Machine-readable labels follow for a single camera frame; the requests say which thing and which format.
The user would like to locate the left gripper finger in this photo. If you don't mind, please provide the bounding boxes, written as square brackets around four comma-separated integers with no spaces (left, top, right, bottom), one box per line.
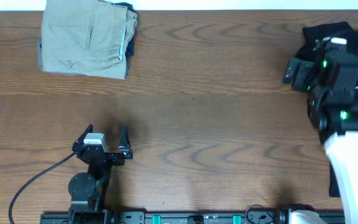
[119,125,133,159]
[74,124,93,147]

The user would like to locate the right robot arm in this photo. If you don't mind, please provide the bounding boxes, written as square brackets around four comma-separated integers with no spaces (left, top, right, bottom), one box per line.
[283,37,358,223]

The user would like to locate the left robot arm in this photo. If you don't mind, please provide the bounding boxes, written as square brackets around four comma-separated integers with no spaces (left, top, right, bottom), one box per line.
[68,125,133,224]

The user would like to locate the folded dark navy garment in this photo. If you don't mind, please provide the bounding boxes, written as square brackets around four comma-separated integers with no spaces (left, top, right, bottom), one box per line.
[115,2,137,79]

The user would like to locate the grey folded garment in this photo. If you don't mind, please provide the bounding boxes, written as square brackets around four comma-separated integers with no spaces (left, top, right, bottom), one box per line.
[37,37,43,71]

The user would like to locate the folded khaki pants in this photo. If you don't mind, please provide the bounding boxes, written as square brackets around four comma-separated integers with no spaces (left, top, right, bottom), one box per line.
[41,0,127,78]

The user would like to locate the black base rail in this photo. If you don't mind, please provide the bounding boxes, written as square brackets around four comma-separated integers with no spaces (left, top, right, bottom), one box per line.
[40,204,345,224]

